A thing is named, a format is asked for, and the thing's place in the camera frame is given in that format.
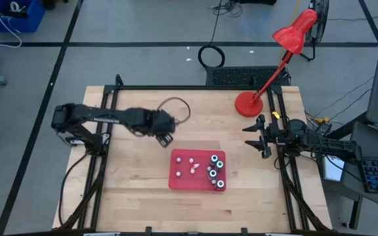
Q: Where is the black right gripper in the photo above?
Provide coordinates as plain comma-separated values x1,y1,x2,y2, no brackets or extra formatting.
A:
241,113,284,160

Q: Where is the red desk lamp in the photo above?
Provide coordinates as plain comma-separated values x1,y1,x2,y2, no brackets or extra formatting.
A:
234,9,318,118

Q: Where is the black perforated floor mat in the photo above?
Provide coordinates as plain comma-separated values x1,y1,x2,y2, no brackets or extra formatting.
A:
205,66,292,87

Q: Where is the pink translucent plastic bin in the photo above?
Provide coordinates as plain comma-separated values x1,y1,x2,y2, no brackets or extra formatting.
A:
168,147,227,192

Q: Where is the white printed paper sheet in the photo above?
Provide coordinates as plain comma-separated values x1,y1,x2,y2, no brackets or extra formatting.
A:
322,153,346,182

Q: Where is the gray keyboard desk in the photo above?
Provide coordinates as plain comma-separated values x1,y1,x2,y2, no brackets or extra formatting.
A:
320,121,378,230

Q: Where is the black floor fan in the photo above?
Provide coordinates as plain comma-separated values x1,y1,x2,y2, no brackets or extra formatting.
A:
299,0,331,62

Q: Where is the blue plastic crate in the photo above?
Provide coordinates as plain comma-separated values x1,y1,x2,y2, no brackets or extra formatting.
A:
0,0,47,33

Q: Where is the black left wrist cable loop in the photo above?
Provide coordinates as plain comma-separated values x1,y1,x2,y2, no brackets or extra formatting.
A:
157,96,192,127

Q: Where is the black metal table frame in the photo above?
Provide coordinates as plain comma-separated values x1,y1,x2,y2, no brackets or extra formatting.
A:
57,73,333,236

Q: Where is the yellow plug cord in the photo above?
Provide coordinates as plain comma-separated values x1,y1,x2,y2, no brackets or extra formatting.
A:
305,113,333,127

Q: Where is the black coiled floor cable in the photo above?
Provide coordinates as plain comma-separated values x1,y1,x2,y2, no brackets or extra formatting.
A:
197,0,226,69

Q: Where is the black left arm base cable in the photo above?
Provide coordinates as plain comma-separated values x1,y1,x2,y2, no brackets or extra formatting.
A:
58,152,90,227

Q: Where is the tangled black cable bundle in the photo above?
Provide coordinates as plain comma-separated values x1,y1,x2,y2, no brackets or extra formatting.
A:
209,0,243,18

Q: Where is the white floor cable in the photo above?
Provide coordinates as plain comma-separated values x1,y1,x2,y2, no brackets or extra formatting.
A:
0,0,24,49

